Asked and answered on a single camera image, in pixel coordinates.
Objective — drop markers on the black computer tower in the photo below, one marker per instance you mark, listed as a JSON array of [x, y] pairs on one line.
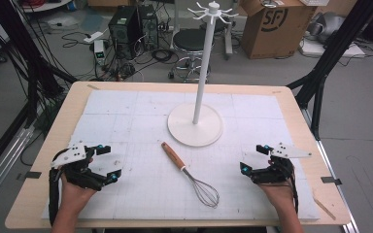
[[123, 29], [149, 26]]

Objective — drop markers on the person's left hand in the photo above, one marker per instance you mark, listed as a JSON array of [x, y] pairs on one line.
[[74, 195]]

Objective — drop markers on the small device with green display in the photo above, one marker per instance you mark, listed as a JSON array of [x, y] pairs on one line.
[[99, 51]]

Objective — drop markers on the white hook stand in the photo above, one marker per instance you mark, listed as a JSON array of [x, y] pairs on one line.
[[204, 68]]

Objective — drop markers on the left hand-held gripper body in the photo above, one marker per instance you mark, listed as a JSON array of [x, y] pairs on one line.
[[74, 155]]

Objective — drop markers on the black round stool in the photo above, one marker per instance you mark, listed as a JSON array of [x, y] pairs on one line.
[[191, 40]]

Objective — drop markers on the thin wooden strip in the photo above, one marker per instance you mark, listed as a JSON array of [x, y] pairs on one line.
[[324, 208]]

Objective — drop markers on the flat white board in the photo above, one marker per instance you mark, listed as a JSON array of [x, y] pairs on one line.
[[327, 50]]

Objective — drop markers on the white power strip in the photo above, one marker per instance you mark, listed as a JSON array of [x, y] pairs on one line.
[[93, 37]]

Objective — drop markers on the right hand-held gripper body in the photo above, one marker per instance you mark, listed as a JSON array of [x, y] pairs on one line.
[[278, 171]]

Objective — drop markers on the person's right hand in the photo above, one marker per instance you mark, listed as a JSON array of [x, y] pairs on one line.
[[280, 195]]

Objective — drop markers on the black tape strip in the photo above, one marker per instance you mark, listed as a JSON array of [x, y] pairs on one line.
[[331, 181], [32, 175]]

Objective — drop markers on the cardboard box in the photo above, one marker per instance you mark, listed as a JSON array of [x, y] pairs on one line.
[[272, 32]]

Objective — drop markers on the aluminium rail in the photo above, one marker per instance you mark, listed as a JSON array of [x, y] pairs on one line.
[[333, 174], [3, 168]]

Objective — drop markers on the black metal frame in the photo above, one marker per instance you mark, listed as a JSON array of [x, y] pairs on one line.
[[330, 51], [29, 64]]

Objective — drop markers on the round white table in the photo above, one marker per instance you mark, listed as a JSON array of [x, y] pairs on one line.
[[45, 5]]

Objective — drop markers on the white gridded mat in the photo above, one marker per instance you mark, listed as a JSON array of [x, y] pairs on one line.
[[142, 123]]

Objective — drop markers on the grey machine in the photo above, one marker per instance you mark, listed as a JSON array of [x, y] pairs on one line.
[[327, 26]]

